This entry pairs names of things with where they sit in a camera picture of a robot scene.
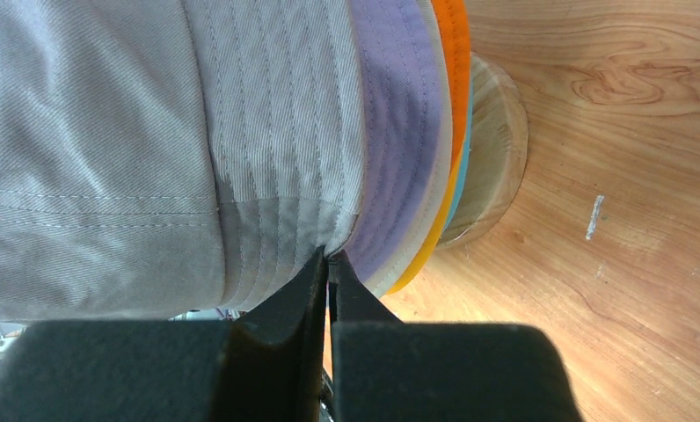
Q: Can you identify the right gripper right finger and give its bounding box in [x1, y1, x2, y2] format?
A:
[328, 253, 581, 421]

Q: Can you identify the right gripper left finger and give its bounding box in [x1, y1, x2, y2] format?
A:
[0, 251, 328, 421]

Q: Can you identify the teal bucket hat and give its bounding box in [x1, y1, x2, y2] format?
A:
[444, 84, 474, 229]

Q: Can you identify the grey hat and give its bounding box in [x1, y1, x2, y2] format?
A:
[0, 1, 367, 324]

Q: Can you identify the lavender hat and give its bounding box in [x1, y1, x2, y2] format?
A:
[345, 1, 445, 284]

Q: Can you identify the beige hat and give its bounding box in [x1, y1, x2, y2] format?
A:
[365, 1, 453, 297]

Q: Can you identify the yellow bucket hat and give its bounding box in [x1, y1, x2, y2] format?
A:
[384, 155, 462, 295]

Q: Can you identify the orange bucket hat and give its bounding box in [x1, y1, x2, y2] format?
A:
[431, 0, 470, 164]

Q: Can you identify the wooden hat stand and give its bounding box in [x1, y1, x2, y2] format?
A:
[437, 54, 529, 250]

